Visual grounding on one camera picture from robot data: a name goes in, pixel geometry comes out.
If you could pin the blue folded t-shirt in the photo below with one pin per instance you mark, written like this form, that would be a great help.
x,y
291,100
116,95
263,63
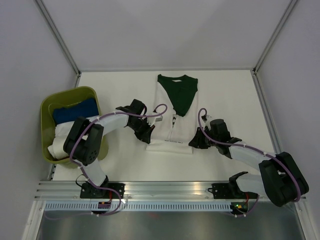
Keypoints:
x,y
86,108

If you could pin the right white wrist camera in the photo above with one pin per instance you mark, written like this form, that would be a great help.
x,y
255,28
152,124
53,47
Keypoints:
x,y
207,121

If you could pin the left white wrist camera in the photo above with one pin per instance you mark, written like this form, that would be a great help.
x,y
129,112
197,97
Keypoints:
x,y
154,118

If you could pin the white slotted cable duct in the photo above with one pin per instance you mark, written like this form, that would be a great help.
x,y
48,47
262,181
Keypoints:
x,y
140,206

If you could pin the aluminium frame post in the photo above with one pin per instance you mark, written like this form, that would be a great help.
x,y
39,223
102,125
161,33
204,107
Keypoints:
x,y
275,34
56,34

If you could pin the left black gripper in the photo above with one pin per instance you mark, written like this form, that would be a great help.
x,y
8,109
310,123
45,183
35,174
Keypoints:
x,y
145,136

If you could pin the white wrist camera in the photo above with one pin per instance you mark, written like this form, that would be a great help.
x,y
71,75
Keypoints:
x,y
154,118
207,121

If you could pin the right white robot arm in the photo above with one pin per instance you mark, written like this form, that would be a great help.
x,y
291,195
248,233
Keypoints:
x,y
279,177

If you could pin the left aluminium frame post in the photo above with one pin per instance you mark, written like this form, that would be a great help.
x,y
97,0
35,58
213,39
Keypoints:
x,y
56,34

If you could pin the white rolled t-shirt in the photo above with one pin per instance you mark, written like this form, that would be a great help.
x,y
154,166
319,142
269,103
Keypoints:
x,y
61,132

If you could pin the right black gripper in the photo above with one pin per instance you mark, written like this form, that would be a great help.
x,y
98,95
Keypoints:
x,y
197,141

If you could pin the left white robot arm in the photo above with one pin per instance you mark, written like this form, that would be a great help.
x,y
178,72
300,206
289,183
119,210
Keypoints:
x,y
83,142

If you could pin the aluminium mounting rail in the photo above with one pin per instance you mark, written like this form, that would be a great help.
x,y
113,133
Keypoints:
x,y
154,191

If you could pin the olive green plastic bin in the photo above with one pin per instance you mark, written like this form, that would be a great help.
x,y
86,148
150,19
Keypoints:
x,y
67,99

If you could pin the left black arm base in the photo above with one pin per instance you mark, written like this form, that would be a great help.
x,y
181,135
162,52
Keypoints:
x,y
90,192

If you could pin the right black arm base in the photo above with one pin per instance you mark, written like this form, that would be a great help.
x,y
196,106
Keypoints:
x,y
221,191

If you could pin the white green raglan t-shirt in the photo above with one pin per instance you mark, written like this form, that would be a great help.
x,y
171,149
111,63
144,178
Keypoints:
x,y
178,125

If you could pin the right aluminium frame post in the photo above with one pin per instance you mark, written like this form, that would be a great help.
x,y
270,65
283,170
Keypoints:
x,y
275,34

